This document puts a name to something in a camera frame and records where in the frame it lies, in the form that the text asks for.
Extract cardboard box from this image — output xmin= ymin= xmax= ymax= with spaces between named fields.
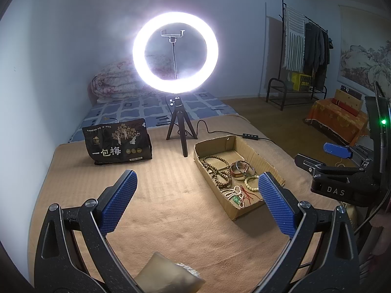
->
xmin=193 ymin=135 xmax=286 ymax=221

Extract black snack bag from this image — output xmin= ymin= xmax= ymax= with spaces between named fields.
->
xmin=82 ymin=118 xmax=153 ymax=166

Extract metal bangle bracelets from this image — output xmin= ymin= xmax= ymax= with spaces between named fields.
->
xmin=230 ymin=160 xmax=255 ymax=180

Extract black power cable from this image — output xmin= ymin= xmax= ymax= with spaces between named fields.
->
xmin=195 ymin=120 xmax=275 ymax=144

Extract ring light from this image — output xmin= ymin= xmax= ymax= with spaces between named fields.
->
xmin=132 ymin=11 xmax=219 ymax=94

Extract folded floral quilt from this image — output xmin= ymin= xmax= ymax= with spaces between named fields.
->
xmin=88 ymin=59 xmax=159 ymax=104

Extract dark hanging clothes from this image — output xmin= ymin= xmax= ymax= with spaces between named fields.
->
xmin=304 ymin=21 xmax=333 ymax=90

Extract wooden bead necklace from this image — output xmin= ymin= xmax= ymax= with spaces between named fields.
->
xmin=200 ymin=155 xmax=234 ymax=191

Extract orange patterned cloth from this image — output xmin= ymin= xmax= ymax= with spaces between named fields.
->
xmin=304 ymin=99 xmax=370 ymax=147

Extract yellow crate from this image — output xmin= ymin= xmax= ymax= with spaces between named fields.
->
xmin=290 ymin=72 xmax=312 ymax=91

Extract pearl necklace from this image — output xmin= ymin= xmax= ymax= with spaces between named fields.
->
xmin=221 ymin=185 xmax=245 ymax=208

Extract tan blanket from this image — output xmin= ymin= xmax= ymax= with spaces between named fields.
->
xmin=27 ymin=114 xmax=367 ymax=293

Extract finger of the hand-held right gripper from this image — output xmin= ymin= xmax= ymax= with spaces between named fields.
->
xmin=324 ymin=142 xmax=373 ymax=162
xmin=294 ymin=154 xmax=364 ymax=179

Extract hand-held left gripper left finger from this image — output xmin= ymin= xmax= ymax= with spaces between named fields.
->
xmin=33 ymin=169 xmax=144 ymax=293

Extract black clothes rack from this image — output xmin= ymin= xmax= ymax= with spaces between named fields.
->
xmin=265 ymin=0 xmax=333 ymax=112

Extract phone holder clamp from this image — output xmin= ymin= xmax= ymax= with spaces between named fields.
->
xmin=161 ymin=29 xmax=186 ymax=80

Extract black tripod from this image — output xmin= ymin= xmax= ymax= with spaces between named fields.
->
xmin=166 ymin=94 xmax=197 ymax=158

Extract wooden box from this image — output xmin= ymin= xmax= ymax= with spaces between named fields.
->
xmin=333 ymin=88 xmax=364 ymax=116

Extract dark bangle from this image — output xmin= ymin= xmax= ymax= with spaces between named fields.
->
xmin=237 ymin=160 xmax=256 ymax=178

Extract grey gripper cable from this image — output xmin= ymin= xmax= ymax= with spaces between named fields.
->
xmin=354 ymin=81 xmax=391 ymax=239

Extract blue patterned bedsheet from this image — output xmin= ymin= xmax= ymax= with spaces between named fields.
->
xmin=67 ymin=90 xmax=239 ymax=144

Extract landscape wall painting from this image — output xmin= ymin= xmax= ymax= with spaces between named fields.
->
xmin=337 ymin=4 xmax=391 ymax=90

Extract cream bead bracelet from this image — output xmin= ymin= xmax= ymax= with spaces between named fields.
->
xmin=244 ymin=174 xmax=263 ymax=191

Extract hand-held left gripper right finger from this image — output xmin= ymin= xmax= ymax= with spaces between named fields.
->
xmin=258 ymin=172 xmax=361 ymax=293

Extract white striped hanging cloth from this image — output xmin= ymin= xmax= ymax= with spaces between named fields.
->
xmin=284 ymin=6 xmax=306 ymax=71

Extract jade pendant with red cord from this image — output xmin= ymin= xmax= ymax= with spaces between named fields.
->
xmin=232 ymin=186 xmax=260 ymax=206

